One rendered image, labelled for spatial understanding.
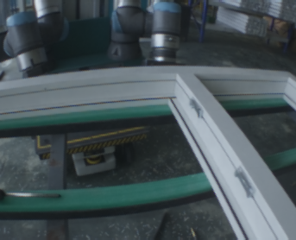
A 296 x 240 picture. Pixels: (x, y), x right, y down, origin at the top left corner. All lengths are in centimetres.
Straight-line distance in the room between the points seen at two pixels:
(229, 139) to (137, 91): 25
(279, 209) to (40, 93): 50
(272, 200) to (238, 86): 40
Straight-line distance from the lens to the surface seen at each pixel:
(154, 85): 52
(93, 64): 112
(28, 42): 61
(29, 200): 36
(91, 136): 127
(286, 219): 30
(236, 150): 34
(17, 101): 54
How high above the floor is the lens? 115
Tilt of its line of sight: 37 degrees down
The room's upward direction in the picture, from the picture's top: 5 degrees clockwise
